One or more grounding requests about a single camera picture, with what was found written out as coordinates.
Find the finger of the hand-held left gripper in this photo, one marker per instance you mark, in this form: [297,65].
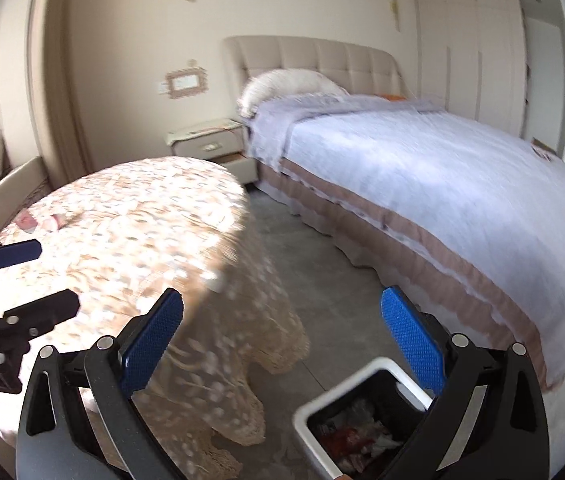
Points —
[45,312]
[12,253]

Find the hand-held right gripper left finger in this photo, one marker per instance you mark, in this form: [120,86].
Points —
[155,340]

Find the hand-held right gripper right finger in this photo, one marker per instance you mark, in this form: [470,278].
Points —
[412,340]

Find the white trash bin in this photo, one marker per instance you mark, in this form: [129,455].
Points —
[312,405]

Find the red wrapper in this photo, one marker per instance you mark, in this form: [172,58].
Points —
[340,441]

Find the pink wrapper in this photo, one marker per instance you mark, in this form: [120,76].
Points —
[26,221]
[53,222]

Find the beige sofa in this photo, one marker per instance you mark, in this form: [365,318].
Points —
[7,190]

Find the crumpled white tissue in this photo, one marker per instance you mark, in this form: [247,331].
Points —
[380,442]

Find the round table floral tablecloth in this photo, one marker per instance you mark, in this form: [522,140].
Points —
[137,220]

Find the lavender bedspread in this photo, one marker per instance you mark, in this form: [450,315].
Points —
[437,185]

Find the beige nightstand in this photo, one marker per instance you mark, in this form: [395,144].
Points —
[207,147]

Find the orange item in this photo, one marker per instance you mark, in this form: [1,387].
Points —
[393,96]

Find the white ruffled pillow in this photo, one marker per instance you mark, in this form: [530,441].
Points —
[282,87]

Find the beige wardrobe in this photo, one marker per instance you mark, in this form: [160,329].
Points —
[467,50]

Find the beige padded headboard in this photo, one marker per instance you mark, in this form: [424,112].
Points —
[312,60]

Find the framed wall switch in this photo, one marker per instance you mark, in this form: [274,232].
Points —
[186,80]

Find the small gold wall ornament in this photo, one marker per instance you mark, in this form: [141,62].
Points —
[394,7]

